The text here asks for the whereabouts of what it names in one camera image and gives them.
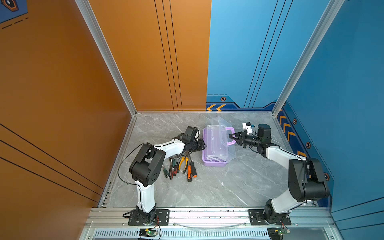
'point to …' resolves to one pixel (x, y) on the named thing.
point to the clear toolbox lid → (220, 145)
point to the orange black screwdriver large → (189, 173)
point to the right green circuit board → (277, 233)
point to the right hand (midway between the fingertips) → (228, 136)
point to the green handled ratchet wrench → (166, 173)
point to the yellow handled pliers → (187, 159)
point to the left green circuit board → (147, 232)
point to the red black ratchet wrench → (171, 169)
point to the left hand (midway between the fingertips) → (205, 144)
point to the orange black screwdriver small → (193, 170)
